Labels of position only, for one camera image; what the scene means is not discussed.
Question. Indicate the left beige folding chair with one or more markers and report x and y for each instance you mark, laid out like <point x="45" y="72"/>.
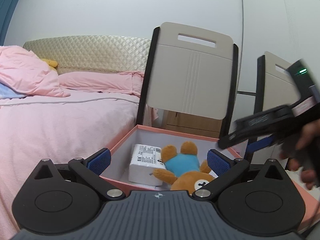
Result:
<point x="191" y="71"/>

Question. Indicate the pink duvet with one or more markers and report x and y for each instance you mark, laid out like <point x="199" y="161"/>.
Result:
<point x="25" y="73"/>

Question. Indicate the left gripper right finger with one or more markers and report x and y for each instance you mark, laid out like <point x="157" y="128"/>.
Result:
<point x="256" y="199"/>

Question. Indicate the white labelled package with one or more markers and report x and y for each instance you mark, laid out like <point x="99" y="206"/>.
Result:
<point x="144" y="160"/>

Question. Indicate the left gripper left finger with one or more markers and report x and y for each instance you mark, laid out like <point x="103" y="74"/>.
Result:
<point x="60" y="198"/>

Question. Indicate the person right hand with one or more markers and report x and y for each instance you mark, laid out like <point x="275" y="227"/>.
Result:
<point x="300" y="144"/>

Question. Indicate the pink pillow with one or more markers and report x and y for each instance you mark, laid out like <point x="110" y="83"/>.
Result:
<point x="123" y="82"/>

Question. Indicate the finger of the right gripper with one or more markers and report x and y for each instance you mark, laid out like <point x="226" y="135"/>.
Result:
<point x="258" y="144"/>

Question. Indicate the orange box lid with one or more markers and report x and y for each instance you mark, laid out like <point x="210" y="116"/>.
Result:
<point x="310" y="197"/>

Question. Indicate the beige folding chair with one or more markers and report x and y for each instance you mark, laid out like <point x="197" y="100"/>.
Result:
<point x="191" y="71"/>
<point x="274" y="88"/>

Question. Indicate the brown teddy bear plush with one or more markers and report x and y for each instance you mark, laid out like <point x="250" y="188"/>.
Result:
<point x="183" y="171"/>

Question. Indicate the orange box base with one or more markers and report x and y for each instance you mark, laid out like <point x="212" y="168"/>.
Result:
<point x="118" y="170"/>

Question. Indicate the wooden drawer cabinet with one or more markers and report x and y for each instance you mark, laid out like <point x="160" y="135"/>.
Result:
<point x="191" y="124"/>

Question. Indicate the pink bed sheet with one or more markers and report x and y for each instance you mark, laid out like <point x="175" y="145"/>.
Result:
<point x="38" y="127"/>

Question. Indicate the beige quilted headboard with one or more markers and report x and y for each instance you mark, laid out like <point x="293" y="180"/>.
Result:
<point x="93" y="53"/>

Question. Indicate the right beige folding chair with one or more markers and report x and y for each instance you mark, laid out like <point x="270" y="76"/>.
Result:
<point x="274" y="88"/>

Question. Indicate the yellow plush toy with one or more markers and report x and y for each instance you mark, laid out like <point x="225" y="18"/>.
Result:
<point x="51" y="63"/>

